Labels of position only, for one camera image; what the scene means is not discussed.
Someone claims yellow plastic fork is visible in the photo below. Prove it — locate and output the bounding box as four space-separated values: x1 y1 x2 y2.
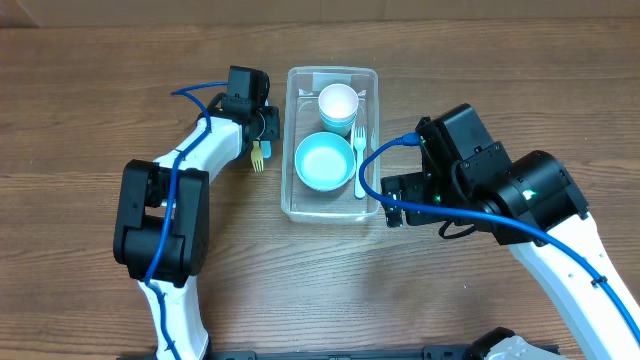
250 141 264 173

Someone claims pale green bowl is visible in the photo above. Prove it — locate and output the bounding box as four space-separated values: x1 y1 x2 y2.
294 132 356 192

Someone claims green plastic cup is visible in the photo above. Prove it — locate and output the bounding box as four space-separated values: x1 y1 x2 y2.
322 121 352 137

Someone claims pink plastic cup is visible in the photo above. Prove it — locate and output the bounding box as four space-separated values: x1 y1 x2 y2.
318 83 359 122

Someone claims green plastic fork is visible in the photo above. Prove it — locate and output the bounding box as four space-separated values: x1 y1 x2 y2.
353 126 367 199

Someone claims blue plastic fork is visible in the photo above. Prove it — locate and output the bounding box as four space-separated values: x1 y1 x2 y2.
260 141 272 159

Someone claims white plastic spoon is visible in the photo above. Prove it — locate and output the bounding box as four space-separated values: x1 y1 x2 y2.
350 114 357 152

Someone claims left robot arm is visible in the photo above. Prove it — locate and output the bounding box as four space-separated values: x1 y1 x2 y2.
113 106 280 360

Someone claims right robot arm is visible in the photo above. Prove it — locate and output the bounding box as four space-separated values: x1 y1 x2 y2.
371 151 639 359

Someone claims clear plastic container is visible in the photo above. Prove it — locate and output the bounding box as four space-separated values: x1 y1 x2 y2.
281 66 380 224

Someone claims right blue cable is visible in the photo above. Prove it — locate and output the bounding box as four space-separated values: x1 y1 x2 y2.
357 131 640 346

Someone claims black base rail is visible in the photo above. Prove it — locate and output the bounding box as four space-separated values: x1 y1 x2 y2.
115 327 571 360

